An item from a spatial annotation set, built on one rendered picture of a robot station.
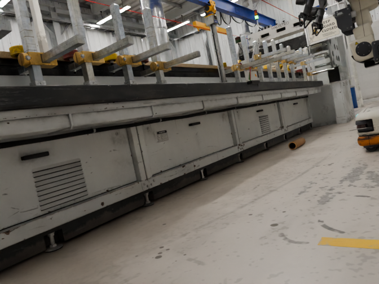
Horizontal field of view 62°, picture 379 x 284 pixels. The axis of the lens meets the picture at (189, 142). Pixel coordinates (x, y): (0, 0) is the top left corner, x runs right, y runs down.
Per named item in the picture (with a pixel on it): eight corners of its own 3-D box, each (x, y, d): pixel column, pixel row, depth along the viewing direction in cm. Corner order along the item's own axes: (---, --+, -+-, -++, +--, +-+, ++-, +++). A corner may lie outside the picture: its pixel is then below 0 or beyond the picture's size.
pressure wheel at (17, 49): (10, 73, 132) (4, 46, 132) (22, 76, 140) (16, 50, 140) (28, 69, 132) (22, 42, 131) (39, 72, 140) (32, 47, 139)
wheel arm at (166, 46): (172, 50, 153) (170, 41, 152) (167, 50, 150) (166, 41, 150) (113, 74, 179) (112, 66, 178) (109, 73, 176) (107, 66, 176)
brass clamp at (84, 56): (105, 62, 149) (103, 52, 149) (81, 61, 139) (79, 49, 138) (97, 66, 153) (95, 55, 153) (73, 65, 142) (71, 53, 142)
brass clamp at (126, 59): (142, 64, 169) (140, 55, 169) (124, 63, 159) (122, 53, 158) (135, 67, 173) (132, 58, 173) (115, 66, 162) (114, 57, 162)
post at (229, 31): (242, 83, 265) (230, 26, 263) (239, 83, 262) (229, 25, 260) (238, 84, 267) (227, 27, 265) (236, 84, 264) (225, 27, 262)
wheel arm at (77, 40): (86, 45, 113) (83, 34, 113) (78, 45, 110) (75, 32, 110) (27, 76, 139) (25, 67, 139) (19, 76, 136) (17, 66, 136)
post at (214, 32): (227, 82, 244) (216, 24, 242) (224, 82, 240) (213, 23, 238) (223, 83, 247) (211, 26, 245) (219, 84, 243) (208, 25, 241)
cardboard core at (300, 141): (304, 136, 329) (295, 141, 305) (305, 144, 329) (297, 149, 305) (296, 137, 334) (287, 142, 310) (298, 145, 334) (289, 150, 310)
